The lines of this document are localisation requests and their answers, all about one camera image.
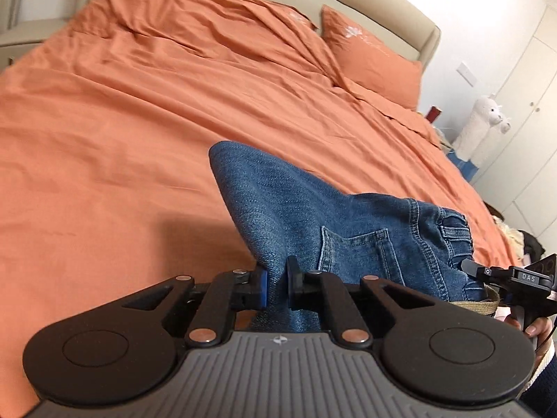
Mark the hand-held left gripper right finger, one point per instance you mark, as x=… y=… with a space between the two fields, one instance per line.
x=293 y=285

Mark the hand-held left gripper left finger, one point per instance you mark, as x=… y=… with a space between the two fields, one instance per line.
x=262 y=287

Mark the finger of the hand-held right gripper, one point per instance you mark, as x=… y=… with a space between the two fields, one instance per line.
x=473 y=266

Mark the blue denim pants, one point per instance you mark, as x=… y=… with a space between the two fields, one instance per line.
x=283 y=209

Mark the person's right forearm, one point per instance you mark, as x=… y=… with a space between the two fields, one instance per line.
x=546 y=379

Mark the person's right hand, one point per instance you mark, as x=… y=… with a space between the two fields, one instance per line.
x=537 y=330

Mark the dark cloth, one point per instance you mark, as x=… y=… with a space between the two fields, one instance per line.
x=533 y=244

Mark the beige webbing belt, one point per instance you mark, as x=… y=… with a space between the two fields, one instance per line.
x=478 y=307

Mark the beige fluffy cloth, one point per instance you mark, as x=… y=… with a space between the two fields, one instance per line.
x=511 y=235

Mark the small white alpaca plush toy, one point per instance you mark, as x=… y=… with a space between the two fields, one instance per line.
x=496 y=139

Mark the white wardrobe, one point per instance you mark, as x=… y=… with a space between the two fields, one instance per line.
x=531 y=139

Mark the dark red box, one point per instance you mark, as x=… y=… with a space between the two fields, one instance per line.
x=434 y=114

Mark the orange duvet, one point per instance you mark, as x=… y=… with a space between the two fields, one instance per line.
x=108 y=139

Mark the orange pillow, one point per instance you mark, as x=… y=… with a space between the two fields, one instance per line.
x=370 y=56

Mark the beige upholstered headboard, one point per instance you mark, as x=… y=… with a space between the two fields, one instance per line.
x=391 y=21

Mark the beige nightstand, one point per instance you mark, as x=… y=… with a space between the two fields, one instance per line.
x=26 y=37

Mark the beige curtain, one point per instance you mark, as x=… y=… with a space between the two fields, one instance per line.
x=11 y=2

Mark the white wall switch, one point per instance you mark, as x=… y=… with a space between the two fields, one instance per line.
x=467 y=74

